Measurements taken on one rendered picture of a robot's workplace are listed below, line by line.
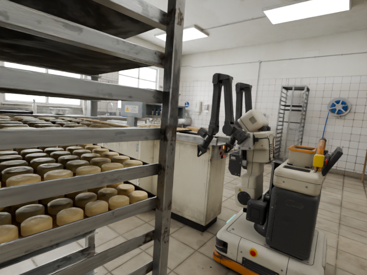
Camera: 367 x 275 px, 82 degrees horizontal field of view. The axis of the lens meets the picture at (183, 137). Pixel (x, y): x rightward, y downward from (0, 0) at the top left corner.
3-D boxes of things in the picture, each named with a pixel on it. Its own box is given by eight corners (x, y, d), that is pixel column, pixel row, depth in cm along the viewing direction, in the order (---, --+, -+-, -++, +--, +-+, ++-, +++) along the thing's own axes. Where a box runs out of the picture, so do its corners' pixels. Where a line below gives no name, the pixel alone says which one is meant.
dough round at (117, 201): (132, 203, 55) (132, 196, 55) (123, 212, 50) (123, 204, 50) (114, 201, 56) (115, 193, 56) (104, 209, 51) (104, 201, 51)
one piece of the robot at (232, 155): (256, 171, 175) (259, 145, 173) (244, 178, 153) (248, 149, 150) (238, 167, 185) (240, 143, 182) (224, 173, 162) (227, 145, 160)
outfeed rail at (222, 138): (107, 124, 320) (107, 119, 319) (108, 124, 323) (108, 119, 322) (230, 143, 205) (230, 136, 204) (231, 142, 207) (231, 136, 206)
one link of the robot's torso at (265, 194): (272, 218, 165) (276, 188, 162) (262, 233, 142) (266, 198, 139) (239, 207, 180) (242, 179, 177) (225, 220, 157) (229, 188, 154)
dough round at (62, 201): (64, 216, 46) (64, 208, 46) (42, 214, 46) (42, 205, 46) (76, 206, 51) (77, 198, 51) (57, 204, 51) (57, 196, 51)
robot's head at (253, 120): (271, 124, 163) (259, 108, 168) (264, 124, 146) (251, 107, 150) (256, 134, 170) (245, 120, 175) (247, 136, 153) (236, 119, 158)
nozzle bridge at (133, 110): (119, 132, 226) (120, 100, 222) (164, 130, 284) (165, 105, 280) (141, 136, 207) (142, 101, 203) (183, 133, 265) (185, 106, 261)
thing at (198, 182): (149, 210, 233) (153, 130, 222) (169, 201, 261) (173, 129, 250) (203, 235, 192) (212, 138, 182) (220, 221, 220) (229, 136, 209)
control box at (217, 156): (213, 160, 188) (214, 144, 187) (224, 156, 208) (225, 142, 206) (216, 160, 186) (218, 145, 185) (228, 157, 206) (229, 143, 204)
